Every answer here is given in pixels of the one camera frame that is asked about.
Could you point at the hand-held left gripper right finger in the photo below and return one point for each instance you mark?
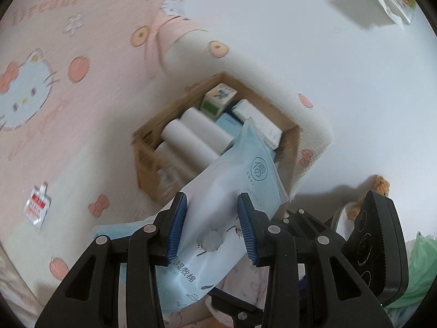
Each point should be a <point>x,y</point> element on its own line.
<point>247,229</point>

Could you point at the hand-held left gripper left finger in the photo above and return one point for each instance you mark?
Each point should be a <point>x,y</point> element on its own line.
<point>176,225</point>

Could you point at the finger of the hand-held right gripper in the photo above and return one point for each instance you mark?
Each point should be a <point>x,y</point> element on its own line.
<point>307,222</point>
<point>239,309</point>

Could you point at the light blue wet wipes pack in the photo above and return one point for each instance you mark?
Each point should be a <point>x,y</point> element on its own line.
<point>218,184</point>

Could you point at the cardboard box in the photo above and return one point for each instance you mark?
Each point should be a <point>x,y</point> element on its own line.
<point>146,164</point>

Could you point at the white paper roll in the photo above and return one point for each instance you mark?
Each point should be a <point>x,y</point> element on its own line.
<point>205,123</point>
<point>186,140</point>
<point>167,157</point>

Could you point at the green plastic bag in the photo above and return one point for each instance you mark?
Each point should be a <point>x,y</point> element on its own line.
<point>420,270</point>

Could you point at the light blue plastic packet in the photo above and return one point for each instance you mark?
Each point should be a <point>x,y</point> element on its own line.
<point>116,230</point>

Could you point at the brown plush toy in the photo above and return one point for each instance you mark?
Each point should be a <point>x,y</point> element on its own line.
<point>379,184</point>

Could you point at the white spiral notepad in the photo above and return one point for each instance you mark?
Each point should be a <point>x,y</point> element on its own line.
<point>263,123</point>

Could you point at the light blue Lucky booklet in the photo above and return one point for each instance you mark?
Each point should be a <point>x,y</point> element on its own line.
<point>227,123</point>

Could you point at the green white carton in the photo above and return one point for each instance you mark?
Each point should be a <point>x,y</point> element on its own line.
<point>218,99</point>

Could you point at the small red label sachet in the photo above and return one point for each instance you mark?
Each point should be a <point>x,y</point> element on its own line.
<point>37,206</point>

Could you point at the pink cartoon printed blanket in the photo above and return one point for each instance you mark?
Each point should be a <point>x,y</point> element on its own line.
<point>102,41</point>

